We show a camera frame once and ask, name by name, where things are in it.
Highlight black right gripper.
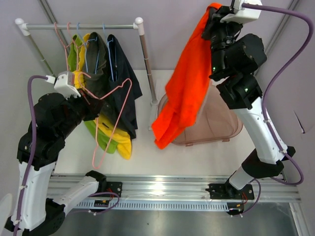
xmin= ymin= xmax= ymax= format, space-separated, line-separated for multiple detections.
xmin=201 ymin=6 xmax=245 ymax=78

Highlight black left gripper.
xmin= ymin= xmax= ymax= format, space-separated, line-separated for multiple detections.
xmin=57 ymin=87 xmax=105 ymax=138

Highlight pink wire hanger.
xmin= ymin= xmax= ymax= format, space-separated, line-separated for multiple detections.
xmin=77 ymin=71 xmax=133 ymax=170

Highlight orange shorts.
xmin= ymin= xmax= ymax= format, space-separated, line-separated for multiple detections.
xmin=152 ymin=2 xmax=222 ymax=149

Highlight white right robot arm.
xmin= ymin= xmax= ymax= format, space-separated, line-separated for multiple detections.
xmin=202 ymin=6 xmax=296 ymax=199

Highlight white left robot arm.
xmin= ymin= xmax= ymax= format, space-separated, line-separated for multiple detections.
xmin=4 ymin=91 xmax=107 ymax=236

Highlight olive green shorts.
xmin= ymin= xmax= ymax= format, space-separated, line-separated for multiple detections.
xmin=83 ymin=32 xmax=110 ymax=97

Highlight navy dark shorts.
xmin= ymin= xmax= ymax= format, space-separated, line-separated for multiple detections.
xmin=102 ymin=34 xmax=142 ymax=139

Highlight yellow shorts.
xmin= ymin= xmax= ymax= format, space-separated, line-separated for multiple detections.
xmin=73 ymin=33 xmax=132 ymax=160

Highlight lime green shorts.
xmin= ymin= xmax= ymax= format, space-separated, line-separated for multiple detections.
xmin=67 ymin=33 xmax=109 ymax=150

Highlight metal clothes rack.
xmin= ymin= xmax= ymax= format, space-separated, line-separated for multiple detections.
xmin=14 ymin=16 xmax=162 ymax=131

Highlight translucent pink plastic basin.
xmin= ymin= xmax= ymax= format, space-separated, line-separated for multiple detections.
xmin=160 ymin=82 xmax=243 ymax=146

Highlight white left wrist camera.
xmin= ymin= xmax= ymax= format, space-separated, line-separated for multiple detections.
xmin=46 ymin=71 xmax=81 ymax=100

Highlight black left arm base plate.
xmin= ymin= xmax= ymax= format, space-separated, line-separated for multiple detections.
xmin=97 ymin=181 xmax=123 ymax=198

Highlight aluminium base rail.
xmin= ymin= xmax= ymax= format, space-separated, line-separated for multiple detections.
xmin=46 ymin=174 xmax=302 ymax=203

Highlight slotted grey cable duct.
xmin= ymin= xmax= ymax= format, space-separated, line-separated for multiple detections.
xmin=75 ymin=199 xmax=241 ymax=212

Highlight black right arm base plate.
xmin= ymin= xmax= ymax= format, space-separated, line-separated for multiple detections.
xmin=205 ymin=183 xmax=254 ymax=200

